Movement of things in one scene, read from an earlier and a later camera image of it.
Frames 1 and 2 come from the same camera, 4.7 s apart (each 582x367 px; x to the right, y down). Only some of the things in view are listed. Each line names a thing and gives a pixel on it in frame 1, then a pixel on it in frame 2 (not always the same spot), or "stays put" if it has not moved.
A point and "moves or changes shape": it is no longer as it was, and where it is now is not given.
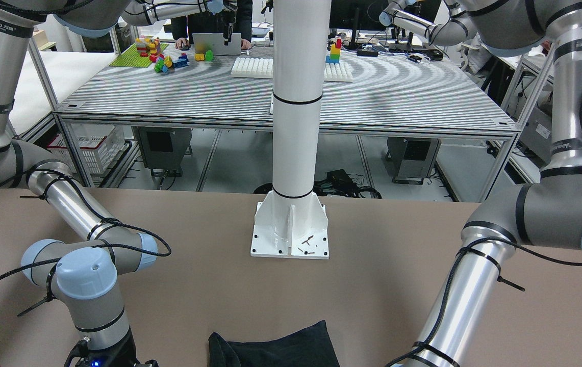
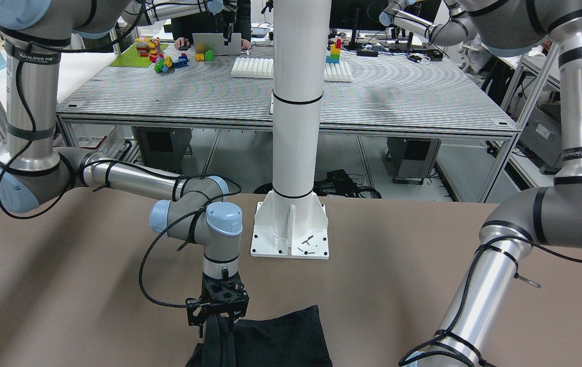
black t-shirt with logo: x=311 y=346 moves or changes shape
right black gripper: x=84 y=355 to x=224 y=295
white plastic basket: x=100 y=145 stays put
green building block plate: x=130 y=58 stays put
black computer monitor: x=356 y=15 stays put
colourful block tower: x=334 y=58 stays put
